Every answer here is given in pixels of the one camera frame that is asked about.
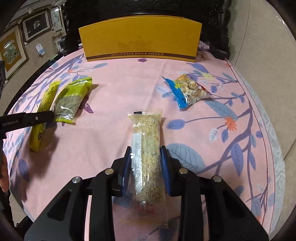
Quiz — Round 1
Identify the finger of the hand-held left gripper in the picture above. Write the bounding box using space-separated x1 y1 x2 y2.
23 111 55 128

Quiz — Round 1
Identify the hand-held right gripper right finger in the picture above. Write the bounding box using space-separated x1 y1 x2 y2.
159 146 270 241

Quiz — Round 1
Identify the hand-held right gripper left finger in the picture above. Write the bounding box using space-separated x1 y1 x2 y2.
24 146 132 241

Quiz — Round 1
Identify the oat bar clear packet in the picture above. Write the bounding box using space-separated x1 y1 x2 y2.
128 109 169 230

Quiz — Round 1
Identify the green snack packet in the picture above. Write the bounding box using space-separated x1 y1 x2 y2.
54 77 93 125

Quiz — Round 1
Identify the yellow cardboard box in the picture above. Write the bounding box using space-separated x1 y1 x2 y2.
79 16 202 62

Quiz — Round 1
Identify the person's left hand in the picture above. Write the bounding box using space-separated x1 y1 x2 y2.
0 151 10 193

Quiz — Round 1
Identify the long yellow snack packet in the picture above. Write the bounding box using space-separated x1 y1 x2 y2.
28 81 61 153

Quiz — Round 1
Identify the gold framed picture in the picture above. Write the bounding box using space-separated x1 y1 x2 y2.
0 24 29 80

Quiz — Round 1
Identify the blue peanut packet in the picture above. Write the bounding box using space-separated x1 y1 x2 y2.
161 74 214 109

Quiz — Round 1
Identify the dark framed picture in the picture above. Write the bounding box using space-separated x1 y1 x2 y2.
20 9 53 43

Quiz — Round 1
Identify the white framed branch picture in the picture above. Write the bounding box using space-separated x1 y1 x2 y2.
50 6 64 32

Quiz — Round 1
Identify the dark carved wooden furniture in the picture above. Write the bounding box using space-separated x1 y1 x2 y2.
62 0 232 59

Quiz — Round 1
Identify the white wall device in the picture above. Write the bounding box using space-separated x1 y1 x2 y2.
35 42 46 56

